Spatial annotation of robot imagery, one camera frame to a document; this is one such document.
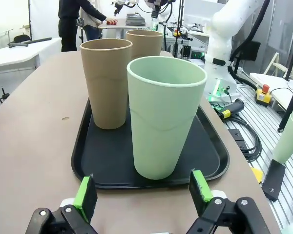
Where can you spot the brown tall cup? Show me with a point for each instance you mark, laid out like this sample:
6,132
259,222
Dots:
144,46
105,92

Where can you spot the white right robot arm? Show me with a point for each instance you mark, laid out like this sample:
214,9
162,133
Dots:
222,44

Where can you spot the grey flat box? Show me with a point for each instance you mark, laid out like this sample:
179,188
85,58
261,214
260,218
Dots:
134,19

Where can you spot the white lab robot arm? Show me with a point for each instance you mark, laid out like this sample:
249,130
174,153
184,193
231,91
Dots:
164,14
119,7

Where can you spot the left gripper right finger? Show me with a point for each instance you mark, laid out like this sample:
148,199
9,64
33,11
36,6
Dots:
201,192

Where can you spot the electronics equipment rack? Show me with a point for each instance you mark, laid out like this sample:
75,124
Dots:
185,48

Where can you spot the red objects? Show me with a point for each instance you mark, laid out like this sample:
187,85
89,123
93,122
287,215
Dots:
112,22

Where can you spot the black metal rod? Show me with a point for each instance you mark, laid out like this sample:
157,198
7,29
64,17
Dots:
40,40

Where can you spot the black rod with clamp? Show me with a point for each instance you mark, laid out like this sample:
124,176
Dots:
17,44

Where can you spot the grey work desk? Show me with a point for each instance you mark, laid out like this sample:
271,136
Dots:
123,24

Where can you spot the black stand leg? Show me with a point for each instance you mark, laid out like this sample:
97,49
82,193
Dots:
291,102

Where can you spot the white folding table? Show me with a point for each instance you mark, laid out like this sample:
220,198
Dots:
12,54

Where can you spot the yellow emergency stop box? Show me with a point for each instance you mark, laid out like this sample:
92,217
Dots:
262,96

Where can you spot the black mounting plate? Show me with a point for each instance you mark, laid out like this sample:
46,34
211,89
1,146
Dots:
235,134
242,146

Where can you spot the black handheld enabling device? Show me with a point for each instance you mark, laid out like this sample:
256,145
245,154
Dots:
235,107

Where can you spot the black plastic tray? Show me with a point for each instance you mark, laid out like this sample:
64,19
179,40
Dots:
107,158

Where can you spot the person in white top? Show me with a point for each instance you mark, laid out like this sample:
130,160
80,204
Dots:
90,31

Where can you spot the yellow plastic piece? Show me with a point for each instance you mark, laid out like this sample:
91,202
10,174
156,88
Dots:
257,174

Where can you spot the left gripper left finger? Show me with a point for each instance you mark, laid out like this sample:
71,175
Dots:
84,200

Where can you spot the person in black clothes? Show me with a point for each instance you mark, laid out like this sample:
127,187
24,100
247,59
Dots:
67,26

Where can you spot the black angled bracket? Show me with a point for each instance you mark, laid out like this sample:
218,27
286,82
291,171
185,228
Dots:
273,180

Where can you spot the black tripod with camera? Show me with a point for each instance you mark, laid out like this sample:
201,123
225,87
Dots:
80,23

